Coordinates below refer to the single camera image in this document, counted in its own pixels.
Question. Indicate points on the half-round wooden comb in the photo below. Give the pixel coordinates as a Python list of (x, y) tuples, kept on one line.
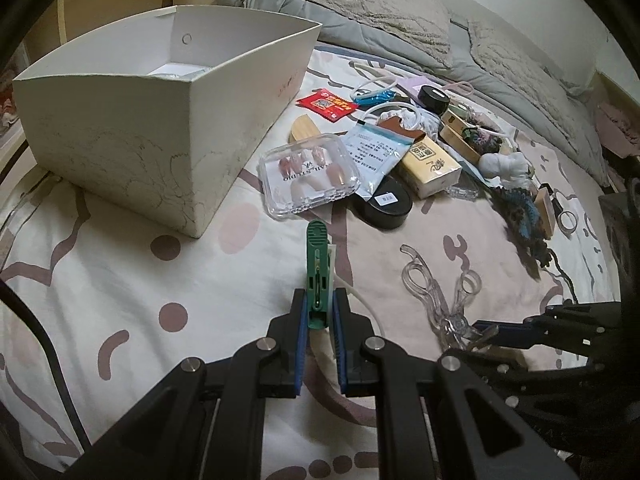
[(304, 127)]

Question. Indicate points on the purple packet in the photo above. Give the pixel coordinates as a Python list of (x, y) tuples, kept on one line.
[(412, 85)]

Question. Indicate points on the clear tape roll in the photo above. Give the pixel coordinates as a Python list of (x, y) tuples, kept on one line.
[(560, 220)]

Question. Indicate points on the purple floral scrunchie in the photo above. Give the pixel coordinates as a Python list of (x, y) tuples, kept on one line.
[(480, 137)]

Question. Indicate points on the yellow cardboard box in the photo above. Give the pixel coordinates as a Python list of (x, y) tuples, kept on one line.
[(432, 165)]

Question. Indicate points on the white scrunchie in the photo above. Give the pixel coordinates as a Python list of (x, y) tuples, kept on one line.
[(415, 119)]

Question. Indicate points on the flat black round tin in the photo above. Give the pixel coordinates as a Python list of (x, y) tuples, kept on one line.
[(382, 207)]

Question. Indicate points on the clear nail case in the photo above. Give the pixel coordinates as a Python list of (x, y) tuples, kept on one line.
[(310, 175)]

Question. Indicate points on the white plush figure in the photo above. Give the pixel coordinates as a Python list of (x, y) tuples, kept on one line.
[(505, 165)]

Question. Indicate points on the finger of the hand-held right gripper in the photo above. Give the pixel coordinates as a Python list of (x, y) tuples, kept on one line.
[(505, 333), (550, 365)]

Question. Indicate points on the small clear plastic case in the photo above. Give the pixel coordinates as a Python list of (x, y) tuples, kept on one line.
[(460, 192)]

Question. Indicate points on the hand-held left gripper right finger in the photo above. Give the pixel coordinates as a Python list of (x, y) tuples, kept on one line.
[(341, 345)]

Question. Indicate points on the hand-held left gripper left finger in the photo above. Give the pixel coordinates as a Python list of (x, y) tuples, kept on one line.
[(299, 345)]

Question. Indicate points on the grey duvet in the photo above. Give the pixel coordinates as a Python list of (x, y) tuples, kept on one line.
[(310, 15)]

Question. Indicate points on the red sachet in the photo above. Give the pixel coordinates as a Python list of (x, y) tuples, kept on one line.
[(327, 104)]

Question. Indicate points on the large white blue sachet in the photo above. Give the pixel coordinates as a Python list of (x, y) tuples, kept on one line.
[(375, 152)]

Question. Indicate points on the green clip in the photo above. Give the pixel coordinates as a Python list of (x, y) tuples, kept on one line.
[(316, 245)]

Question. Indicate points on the black round jar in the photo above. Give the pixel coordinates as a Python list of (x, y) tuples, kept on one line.
[(432, 99)]

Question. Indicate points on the round wooden box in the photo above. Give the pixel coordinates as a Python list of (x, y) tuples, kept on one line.
[(457, 141)]

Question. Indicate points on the printed blanket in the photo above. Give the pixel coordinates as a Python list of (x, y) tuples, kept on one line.
[(125, 285)]

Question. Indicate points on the dark teal scrunchie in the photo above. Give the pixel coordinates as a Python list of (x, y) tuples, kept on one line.
[(522, 220)]

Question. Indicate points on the pink clothes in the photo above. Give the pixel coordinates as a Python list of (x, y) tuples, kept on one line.
[(620, 130)]

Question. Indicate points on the white storage box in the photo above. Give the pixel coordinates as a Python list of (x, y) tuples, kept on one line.
[(125, 135)]

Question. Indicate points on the brown leather piece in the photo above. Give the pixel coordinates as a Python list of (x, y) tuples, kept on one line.
[(400, 127)]

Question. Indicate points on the brown square block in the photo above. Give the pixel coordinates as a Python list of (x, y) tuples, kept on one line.
[(545, 212)]

